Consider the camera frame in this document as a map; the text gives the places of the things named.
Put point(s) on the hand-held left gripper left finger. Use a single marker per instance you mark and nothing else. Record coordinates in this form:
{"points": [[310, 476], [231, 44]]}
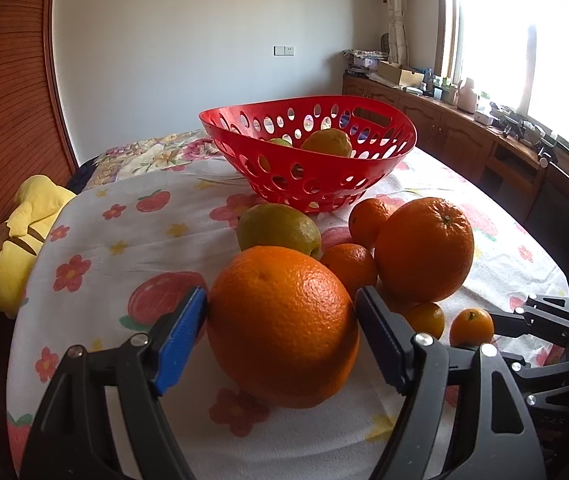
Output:
{"points": [[182, 340]]}

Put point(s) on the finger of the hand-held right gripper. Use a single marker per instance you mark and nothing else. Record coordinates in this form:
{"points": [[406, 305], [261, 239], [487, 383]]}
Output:
{"points": [[549, 377], [554, 317]]}

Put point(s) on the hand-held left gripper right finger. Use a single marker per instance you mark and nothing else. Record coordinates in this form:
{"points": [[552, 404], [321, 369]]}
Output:
{"points": [[382, 340]]}

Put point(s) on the small mandarin orange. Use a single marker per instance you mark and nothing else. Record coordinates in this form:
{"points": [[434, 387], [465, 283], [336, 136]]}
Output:
{"points": [[427, 320], [472, 327]]}

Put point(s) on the large orange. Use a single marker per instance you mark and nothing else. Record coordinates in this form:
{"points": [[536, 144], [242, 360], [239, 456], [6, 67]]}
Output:
{"points": [[279, 325], [424, 250]]}

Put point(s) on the red perforated plastic basket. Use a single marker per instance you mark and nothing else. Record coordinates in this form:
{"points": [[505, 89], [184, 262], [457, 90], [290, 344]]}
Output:
{"points": [[403, 127]]}

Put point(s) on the white strawberry print blanket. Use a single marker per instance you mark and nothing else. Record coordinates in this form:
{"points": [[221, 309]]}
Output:
{"points": [[114, 260]]}

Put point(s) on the yellow-green citrus fruit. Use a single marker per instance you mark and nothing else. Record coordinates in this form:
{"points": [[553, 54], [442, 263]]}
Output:
{"points": [[277, 227]]}

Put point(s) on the navy blue bedsheet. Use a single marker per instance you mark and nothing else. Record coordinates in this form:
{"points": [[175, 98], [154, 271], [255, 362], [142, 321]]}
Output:
{"points": [[82, 177]]}

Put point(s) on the yellow plush toy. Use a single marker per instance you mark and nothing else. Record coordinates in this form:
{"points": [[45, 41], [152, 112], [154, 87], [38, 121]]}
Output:
{"points": [[4, 270]]}

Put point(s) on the floral quilt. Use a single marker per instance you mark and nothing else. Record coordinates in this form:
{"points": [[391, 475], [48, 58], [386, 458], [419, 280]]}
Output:
{"points": [[139, 152]]}

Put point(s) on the yellow pear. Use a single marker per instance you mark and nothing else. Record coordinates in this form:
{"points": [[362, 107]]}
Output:
{"points": [[327, 142]]}

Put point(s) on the wooden cabinet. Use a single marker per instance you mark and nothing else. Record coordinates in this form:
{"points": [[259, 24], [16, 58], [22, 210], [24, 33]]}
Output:
{"points": [[454, 130]]}

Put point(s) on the green citrus fruit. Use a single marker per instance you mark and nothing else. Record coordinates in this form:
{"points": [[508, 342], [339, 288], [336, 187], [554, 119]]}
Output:
{"points": [[280, 142]]}

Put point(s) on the white plastic bottle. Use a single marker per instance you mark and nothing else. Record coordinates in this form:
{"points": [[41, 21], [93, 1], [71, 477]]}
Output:
{"points": [[467, 96]]}

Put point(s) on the cardboard box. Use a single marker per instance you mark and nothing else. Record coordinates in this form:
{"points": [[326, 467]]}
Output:
{"points": [[399, 76]]}

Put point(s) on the window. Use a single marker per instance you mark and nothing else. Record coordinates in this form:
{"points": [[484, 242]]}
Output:
{"points": [[514, 35]]}

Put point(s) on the patterned folded cloth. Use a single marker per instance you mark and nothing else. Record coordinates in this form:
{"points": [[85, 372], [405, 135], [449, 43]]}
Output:
{"points": [[364, 53]]}

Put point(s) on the wooden slatted wardrobe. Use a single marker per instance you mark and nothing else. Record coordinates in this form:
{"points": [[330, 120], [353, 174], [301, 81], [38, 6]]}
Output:
{"points": [[9, 85]]}

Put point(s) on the patterned curtain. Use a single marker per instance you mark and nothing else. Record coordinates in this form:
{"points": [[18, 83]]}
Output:
{"points": [[397, 20]]}

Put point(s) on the white wall switch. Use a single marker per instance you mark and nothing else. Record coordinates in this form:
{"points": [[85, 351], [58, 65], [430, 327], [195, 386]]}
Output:
{"points": [[283, 50]]}

